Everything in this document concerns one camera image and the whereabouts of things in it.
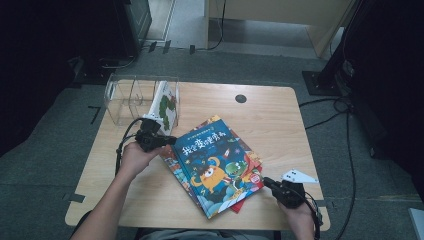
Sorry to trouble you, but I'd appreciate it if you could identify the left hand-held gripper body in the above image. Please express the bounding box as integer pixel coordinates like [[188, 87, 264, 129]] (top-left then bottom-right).
[[134, 113, 163, 154]]

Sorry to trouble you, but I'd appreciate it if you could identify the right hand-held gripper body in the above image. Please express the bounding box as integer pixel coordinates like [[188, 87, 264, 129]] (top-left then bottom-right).
[[273, 168, 320, 210]]

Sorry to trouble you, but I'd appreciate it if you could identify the light blue animals picture book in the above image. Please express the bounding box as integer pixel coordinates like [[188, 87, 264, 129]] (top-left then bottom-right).
[[159, 114, 264, 210]]

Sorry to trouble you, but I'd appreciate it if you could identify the clear acrylic book rack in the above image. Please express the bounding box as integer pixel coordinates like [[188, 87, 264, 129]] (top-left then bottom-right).
[[102, 73, 181, 129]]

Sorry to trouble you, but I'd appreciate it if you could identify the white caterpillar picture book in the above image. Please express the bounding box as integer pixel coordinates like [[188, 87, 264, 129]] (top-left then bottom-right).
[[145, 80, 178, 136]]

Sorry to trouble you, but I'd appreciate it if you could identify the red picture book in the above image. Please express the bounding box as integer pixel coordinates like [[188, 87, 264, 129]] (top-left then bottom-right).
[[229, 151, 265, 215]]

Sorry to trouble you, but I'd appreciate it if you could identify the dark blue monster picture book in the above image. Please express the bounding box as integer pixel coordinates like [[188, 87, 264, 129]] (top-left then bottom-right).
[[171, 118, 265, 221]]

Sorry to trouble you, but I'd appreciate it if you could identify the person's right hand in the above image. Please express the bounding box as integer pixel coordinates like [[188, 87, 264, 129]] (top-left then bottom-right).
[[278, 199, 316, 231]]

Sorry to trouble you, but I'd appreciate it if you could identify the person's left hand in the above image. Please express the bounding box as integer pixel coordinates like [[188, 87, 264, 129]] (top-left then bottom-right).
[[119, 141, 166, 183]]

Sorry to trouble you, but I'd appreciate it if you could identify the person's grey clothing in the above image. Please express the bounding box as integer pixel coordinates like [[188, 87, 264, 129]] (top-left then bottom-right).
[[135, 228, 278, 240]]

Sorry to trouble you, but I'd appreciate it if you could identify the black floor stand base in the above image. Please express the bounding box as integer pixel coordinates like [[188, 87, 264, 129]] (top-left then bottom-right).
[[68, 55, 115, 89]]

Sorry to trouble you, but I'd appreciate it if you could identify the black metal stand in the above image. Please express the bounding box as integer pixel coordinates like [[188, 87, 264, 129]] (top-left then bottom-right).
[[301, 0, 368, 98]]

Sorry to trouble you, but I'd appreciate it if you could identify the black equipment cabinet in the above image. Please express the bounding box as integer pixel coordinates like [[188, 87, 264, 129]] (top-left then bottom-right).
[[111, 0, 153, 60]]

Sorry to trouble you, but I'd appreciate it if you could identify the white panel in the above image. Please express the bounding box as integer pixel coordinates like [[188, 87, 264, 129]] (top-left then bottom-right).
[[408, 207, 424, 240]]

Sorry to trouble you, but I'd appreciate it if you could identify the dark curtain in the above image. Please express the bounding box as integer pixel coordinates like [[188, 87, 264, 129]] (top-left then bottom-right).
[[346, 0, 424, 196], [0, 0, 116, 158]]

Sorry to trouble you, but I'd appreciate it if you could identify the light wooden cabinet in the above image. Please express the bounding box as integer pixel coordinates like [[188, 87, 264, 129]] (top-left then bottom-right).
[[203, 0, 356, 58]]

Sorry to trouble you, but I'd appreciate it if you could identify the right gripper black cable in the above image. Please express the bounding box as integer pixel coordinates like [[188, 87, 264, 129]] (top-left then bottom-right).
[[293, 186, 324, 240]]

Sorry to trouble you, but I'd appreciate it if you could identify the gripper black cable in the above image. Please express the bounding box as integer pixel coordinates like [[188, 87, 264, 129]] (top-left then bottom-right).
[[114, 117, 146, 177], [293, 186, 324, 240]]

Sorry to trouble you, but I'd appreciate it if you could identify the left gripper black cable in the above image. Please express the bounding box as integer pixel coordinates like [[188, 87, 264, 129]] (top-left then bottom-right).
[[114, 117, 146, 177]]

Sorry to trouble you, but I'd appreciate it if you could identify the black floor cable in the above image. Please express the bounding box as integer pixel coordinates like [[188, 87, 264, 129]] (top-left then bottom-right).
[[304, 111, 348, 131], [334, 109, 357, 240], [298, 96, 351, 109]]

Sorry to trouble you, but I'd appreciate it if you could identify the black hanging cable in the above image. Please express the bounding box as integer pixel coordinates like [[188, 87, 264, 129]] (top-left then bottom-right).
[[196, 0, 228, 52]]

